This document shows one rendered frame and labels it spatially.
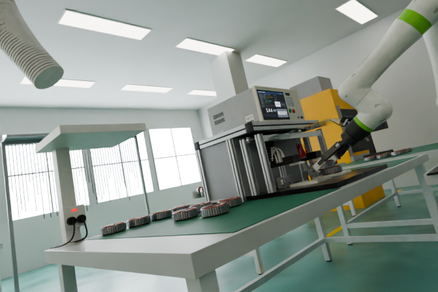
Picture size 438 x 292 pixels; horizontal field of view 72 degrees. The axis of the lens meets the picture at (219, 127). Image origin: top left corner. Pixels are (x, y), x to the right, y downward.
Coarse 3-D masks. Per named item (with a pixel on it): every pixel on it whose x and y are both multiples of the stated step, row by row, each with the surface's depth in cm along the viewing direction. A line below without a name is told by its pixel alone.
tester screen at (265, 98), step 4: (260, 92) 162; (264, 92) 165; (268, 92) 167; (260, 96) 161; (264, 96) 163; (268, 96) 166; (272, 96) 169; (276, 96) 172; (280, 96) 175; (260, 100) 160; (264, 100) 162; (268, 100) 165; (272, 100) 168; (276, 100) 171; (280, 100) 174; (284, 100) 177; (264, 104) 161; (268, 104) 164; (272, 104) 167; (264, 108) 160; (272, 108) 166; (276, 108) 169; (280, 108) 171; (284, 108) 174; (264, 112) 159; (276, 112) 168
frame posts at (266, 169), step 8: (256, 136) 145; (320, 136) 188; (240, 144) 152; (256, 144) 145; (264, 144) 144; (304, 144) 195; (320, 144) 188; (248, 152) 151; (264, 152) 143; (248, 160) 149; (264, 160) 142; (312, 160) 192; (248, 168) 149; (264, 168) 142; (248, 176) 149; (264, 176) 142; (272, 176) 142; (256, 184) 148; (272, 184) 141; (256, 192) 146; (272, 192) 139
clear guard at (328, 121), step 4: (324, 120) 159; (328, 120) 161; (332, 120) 157; (336, 120) 160; (340, 120) 164; (312, 124) 165; (316, 124) 169; (320, 124) 173; (324, 124) 178; (340, 124) 154; (344, 124) 157; (300, 128) 171; (304, 128) 175; (308, 128) 180; (312, 128) 185
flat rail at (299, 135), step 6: (300, 132) 173; (306, 132) 177; (312, 132) 182; (318, 132) 187; (264, 138) 147; (270, 138) 151; (276, 138) 154; (282, 138) 158; (288, 138) 162; (294, 138) 168
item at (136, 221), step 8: (176, 208) 162; (184, 208) 162; (144, 216) 145; (152, 216) 153; (160, 216) 152; (168, 216) 154; (112, 224) 142; (120, 224) 136; (128, 224) 144; (136, 224) 142; (104, 232) 133; (112, 232) 133
